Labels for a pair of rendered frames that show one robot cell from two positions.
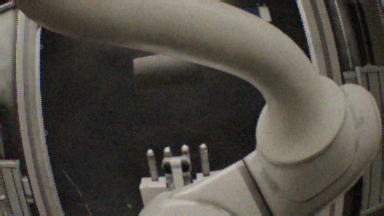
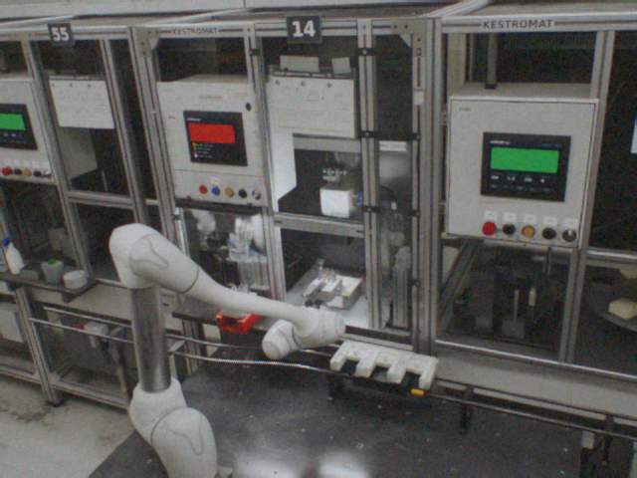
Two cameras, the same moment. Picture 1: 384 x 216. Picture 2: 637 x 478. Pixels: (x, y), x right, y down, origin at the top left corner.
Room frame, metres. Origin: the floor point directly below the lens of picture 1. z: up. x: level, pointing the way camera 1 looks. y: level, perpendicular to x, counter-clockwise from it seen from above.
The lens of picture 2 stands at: (-0.60, -0.90, 2.18)
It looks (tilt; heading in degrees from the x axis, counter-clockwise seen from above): 24 degrees down; 26
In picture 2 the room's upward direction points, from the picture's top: 4 degrees counter-clockwise
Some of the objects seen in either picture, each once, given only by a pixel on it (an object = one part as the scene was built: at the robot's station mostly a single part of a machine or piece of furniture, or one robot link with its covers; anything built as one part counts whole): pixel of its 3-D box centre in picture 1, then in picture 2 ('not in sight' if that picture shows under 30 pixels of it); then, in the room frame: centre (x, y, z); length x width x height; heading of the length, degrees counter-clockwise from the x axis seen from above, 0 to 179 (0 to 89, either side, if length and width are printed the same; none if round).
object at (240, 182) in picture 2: not in sight; (228, 137); (1.38, 0.44, 1.60); 0.42 x 0.29 x 0.46; 90
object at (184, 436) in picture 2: not in sight; (186, 442); (0.56, 0.18, 0.85); 0.18 x 0.16 x 0.22; 65
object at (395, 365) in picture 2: not in sight; (384, 369); (1.14, -0.28, 0.84); 0.36 x 0.14 x 0.10; 90
